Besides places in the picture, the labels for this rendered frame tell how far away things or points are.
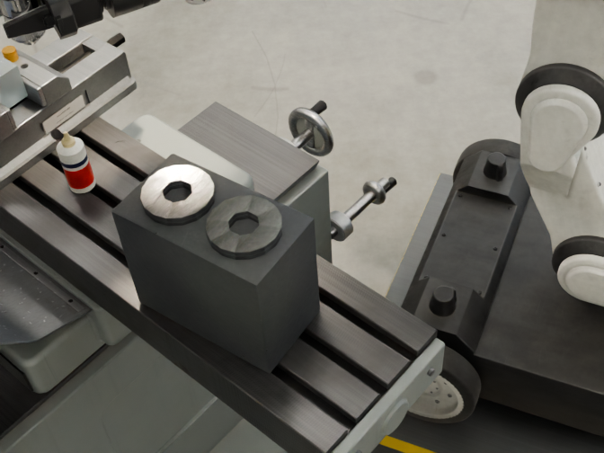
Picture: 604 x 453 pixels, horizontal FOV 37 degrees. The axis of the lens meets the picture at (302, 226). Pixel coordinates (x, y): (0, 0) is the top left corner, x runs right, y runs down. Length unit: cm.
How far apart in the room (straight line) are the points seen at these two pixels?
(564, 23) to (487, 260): 56
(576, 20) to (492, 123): 157
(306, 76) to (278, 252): 201
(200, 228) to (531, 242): 87
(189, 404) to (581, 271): 76
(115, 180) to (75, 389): 33
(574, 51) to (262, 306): 58
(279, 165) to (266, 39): 153
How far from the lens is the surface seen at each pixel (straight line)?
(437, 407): 172
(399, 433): 173
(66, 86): 150
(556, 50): 135
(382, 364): 118
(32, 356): 140
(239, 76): 305
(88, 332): 144
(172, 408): 175
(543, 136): 139
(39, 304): 139
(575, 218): 157
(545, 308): 170
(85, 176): 141
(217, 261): 105
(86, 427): 157
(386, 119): 286
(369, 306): 123
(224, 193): 112
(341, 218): 185
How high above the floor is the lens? 192
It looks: 49 degrees down
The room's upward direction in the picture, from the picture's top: 5 degrees counter-clockwise
